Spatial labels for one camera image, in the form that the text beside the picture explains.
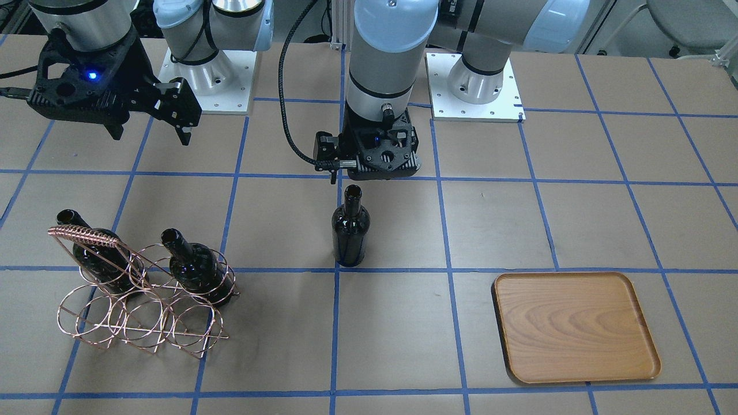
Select black gripper basket side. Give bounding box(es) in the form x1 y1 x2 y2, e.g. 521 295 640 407
27 27 201 145

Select black gripper tray side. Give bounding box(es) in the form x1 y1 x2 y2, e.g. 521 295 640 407
313 107 421 179

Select dark wine bottle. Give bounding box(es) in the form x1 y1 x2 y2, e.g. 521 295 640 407
72 244 149 295
161 228 233 308
332 184 371 266

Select wooden tray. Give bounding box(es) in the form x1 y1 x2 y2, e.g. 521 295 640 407
491 271 662 384

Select grey chair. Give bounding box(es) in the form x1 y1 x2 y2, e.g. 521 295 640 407
597 1 737 58

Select arm base plate basket side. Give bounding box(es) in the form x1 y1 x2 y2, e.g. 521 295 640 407
159 50 260 115

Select black braided cable tray side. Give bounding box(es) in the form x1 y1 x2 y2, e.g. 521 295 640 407
278 1 344 176

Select black cable basket side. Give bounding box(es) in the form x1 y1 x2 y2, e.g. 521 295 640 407
1 64 39 101

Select arm base plate tray side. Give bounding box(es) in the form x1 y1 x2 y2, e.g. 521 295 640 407
426 52 526 123

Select aluminium frame post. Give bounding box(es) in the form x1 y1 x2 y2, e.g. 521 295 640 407
330 0 356 51

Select copper wire bottle basket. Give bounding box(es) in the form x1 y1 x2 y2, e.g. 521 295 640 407
47 224 230 359

